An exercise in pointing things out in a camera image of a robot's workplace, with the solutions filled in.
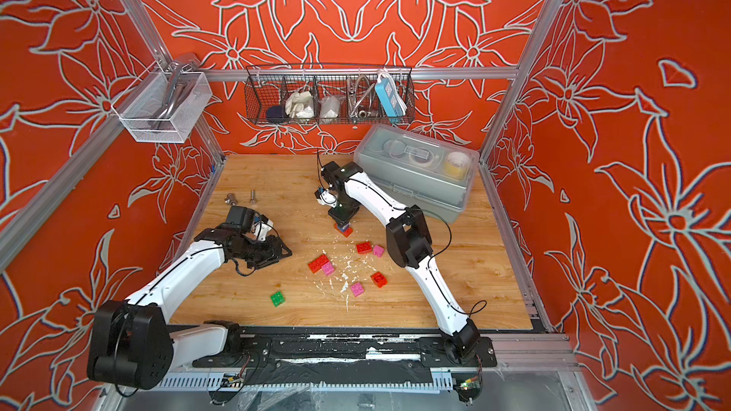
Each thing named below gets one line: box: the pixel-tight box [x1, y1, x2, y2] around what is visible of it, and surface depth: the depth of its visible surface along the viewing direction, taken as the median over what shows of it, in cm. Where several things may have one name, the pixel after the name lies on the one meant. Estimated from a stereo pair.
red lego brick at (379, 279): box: [370, 271, 388, 289], surface depth 85 cm
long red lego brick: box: [308, 254, 330, 274], surface depth 89 cm
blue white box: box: [375, 72, 408, 118], surface depth 89 cm
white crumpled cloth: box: [284, 90, 316, 118], surface depth 92 cm
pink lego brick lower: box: [350, 281, 365, 297], surface depth 85 cm
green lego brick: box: [270, 291, 287, 308], surface depth 83 cm
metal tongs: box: [150, 60, 184, 130], surface depth 85 cm
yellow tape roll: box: [443, 152, 472, 180], surface depth 95 cm
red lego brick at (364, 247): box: [355, 241, 373, 255], surface depth 92 cm
